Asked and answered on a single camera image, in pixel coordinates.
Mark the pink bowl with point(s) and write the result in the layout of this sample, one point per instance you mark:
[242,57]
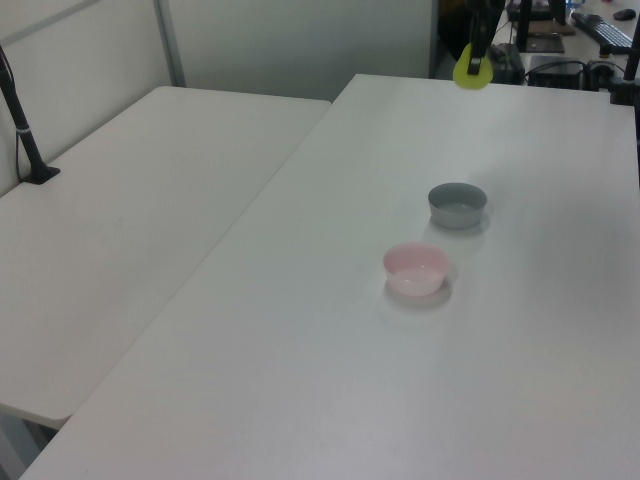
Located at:
[416,274]

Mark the black clamped pole stand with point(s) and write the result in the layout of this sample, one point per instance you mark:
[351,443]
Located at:
[627,75]

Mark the black monitor stand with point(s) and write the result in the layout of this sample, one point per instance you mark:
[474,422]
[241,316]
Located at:
[537,35]

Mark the black camera pole with base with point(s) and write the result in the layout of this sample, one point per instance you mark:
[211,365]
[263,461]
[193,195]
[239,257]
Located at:
[22,130]

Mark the grey partition post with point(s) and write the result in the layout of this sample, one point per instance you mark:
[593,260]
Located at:
[170,42]

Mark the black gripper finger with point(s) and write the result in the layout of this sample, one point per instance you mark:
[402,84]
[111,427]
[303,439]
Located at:
[477,55]

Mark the grey bowl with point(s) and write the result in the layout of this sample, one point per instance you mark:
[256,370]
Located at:
[457,205]

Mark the black and green device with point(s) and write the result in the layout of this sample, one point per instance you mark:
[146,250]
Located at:
[507,62]

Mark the green pear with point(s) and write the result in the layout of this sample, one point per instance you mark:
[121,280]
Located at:
[462,75]

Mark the black keyboard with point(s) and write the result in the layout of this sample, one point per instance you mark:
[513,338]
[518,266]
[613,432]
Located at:
[600,29]

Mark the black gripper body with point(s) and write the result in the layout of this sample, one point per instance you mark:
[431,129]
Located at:
[485,12]

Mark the white side table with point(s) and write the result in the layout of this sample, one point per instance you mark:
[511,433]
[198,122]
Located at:
[125,240]

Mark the black computer box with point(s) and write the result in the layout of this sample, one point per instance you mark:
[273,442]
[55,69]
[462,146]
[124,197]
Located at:
[555,70]

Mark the black computer mouse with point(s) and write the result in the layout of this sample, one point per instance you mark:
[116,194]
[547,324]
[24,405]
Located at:
[623,14]

